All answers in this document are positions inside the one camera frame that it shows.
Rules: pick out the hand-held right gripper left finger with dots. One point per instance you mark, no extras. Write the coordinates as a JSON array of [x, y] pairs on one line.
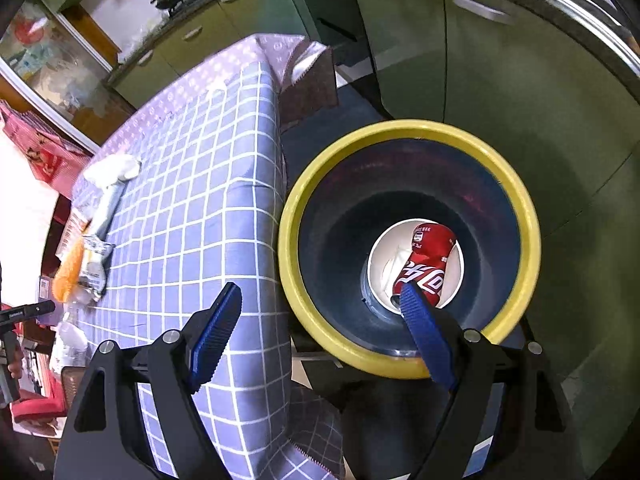
[[215, 332]]

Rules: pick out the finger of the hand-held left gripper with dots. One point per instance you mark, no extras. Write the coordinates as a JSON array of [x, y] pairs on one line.
[[30, 311]]

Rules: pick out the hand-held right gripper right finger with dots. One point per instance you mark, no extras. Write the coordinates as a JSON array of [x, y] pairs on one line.
[[425, 330]]

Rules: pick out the white paper cup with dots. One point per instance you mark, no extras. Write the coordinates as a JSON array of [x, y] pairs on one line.
[[386, 260]]

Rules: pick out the red soda can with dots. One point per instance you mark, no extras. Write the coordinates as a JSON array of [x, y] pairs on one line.
[[427, 245]]

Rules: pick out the blue trash bin yellow rim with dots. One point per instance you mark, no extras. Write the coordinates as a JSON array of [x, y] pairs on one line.
[[330, 260]]

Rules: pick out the white paper towel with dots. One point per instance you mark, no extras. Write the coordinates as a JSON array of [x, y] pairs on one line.
[[112, 167]]

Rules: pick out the person's left hand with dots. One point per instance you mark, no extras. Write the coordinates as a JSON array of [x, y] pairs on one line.
[[16, 360]]

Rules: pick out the clear plastic bottle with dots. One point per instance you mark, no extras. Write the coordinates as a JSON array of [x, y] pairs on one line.
[[70, 335]]

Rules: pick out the orange snack packet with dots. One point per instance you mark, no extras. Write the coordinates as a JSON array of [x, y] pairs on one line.
[[67, 270]]

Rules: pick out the white snack packet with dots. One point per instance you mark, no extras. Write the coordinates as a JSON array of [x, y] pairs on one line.
[[92, 270]]

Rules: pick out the silver snack packet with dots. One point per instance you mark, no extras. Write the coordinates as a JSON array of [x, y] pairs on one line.
[[107, 205]]

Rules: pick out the blue checked tablecloth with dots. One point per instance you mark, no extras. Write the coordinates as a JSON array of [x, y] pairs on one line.
[[200, 185]]

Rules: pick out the red cardboard box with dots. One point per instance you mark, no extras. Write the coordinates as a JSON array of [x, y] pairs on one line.
[[40, 150]]

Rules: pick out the glass door cabinet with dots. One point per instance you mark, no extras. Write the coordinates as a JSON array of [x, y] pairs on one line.
[[45, 70]]

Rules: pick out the green kitchen cabinets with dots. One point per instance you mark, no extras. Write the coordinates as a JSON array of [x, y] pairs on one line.
[[500, 85]]

